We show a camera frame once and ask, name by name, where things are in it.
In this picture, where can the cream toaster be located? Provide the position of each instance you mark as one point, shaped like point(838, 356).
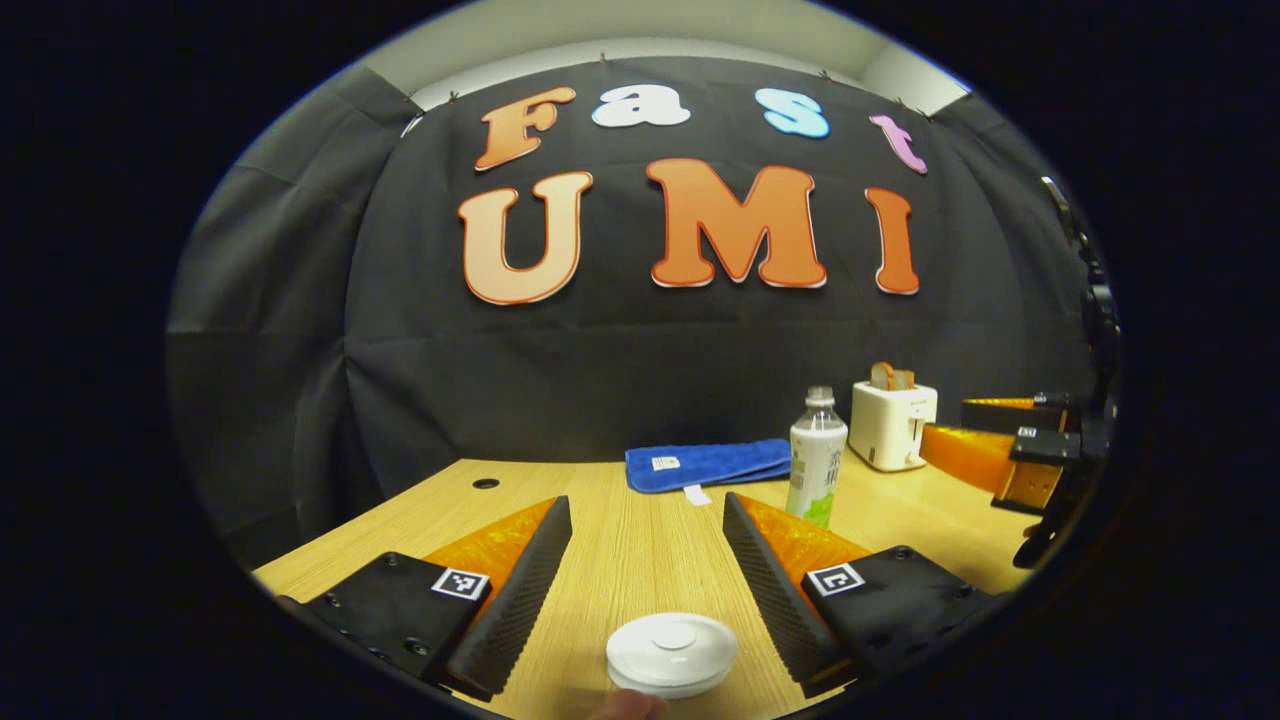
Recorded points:
point(885, 430)

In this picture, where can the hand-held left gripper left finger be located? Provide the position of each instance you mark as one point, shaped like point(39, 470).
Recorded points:
point(515, 600)

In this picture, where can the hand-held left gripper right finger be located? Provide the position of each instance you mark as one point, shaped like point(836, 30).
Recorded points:
point(770, 580)

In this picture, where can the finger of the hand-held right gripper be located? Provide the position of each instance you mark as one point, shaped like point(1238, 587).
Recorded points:
point(965, 455)
point(1000, 415)

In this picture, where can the blue towel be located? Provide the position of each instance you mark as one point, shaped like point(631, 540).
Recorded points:
point(710, 462)

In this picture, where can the brown toast slice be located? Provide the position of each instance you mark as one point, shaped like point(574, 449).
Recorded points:
point(882, 377)
point(905, 380)

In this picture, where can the clear water bottle green label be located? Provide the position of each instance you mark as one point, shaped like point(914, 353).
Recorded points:
point(815, 470)

